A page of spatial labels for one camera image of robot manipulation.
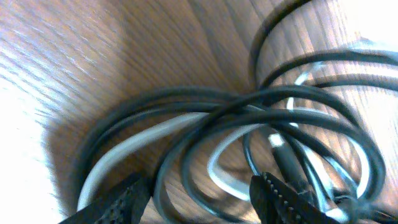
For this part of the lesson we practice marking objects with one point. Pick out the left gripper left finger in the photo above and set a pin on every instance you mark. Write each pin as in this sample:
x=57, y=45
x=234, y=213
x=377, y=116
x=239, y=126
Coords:
x=124, y=203

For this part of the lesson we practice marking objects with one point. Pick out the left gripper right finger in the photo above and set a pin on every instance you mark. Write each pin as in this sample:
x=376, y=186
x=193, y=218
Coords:
x=275, y=202

